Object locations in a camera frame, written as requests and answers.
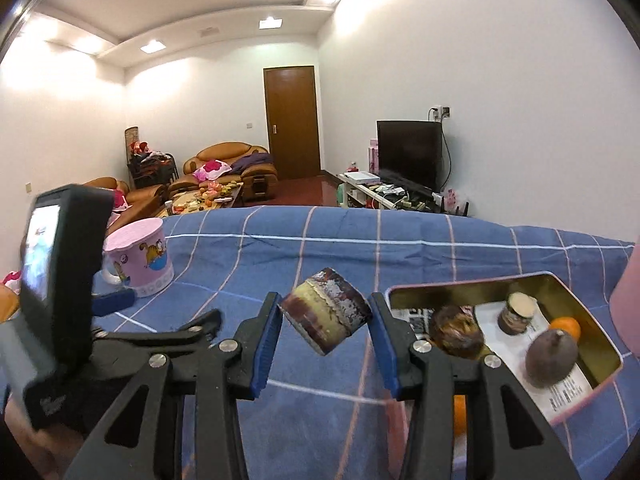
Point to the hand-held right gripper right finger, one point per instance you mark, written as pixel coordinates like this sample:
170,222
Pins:
387,355

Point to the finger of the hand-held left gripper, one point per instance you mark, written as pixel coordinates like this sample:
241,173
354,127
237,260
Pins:
200,322
112,300

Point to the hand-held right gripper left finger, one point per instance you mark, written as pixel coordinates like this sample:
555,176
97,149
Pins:
262,355

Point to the brown patterned can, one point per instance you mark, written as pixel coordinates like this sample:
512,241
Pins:
325,310

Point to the pink tin box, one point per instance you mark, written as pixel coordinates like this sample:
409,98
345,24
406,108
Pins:
590,310

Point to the pink cloth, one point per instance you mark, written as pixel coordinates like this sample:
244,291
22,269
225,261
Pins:
10,280

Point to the pink cartoon mug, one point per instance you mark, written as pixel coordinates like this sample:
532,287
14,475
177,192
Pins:
140,260

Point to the brown pastry ball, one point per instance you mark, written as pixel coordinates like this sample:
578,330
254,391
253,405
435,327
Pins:
455,332

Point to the orange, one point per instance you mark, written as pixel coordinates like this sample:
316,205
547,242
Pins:
567,327
460,412

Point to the pink floral pillow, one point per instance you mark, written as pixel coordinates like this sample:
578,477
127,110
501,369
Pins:
210,170
119,200

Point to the blue plaid tablecloth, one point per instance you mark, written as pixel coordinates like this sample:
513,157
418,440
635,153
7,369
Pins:
325,250

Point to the cluttered coffee table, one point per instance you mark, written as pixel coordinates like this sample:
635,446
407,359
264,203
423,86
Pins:
210,197

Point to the small brown jar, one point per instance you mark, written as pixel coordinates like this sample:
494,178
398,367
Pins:
515,312

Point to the black storage rack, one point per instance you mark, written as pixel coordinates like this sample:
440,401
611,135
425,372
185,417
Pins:
150,167

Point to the black router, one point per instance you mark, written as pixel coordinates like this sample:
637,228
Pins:
439,202

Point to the white television stand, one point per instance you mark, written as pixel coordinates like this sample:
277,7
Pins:
370,195

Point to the dark brown fruit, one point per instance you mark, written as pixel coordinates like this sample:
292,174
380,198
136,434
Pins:
550,360

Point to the purple blanket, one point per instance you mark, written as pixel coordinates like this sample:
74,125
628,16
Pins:
255,162

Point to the white plastic bag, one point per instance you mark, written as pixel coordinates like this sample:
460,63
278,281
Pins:
452,197

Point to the white flat box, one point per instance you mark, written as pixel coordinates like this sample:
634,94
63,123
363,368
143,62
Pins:
360,177

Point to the printed paper leaflet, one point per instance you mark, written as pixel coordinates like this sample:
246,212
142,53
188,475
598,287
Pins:
567,395

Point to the pink tall box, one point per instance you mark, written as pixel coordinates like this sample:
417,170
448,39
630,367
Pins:
373,157

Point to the black television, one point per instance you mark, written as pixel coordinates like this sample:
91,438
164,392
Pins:
407,155

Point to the brown wooden door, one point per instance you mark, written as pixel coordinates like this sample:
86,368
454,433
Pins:
292,125

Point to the pink kettle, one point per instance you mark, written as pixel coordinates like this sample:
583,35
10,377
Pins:
630,300

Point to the recessed ceiling light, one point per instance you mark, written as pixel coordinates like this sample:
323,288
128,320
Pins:
270,23
152,46

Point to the wall power outlet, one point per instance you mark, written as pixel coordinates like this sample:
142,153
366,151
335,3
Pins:
440,111

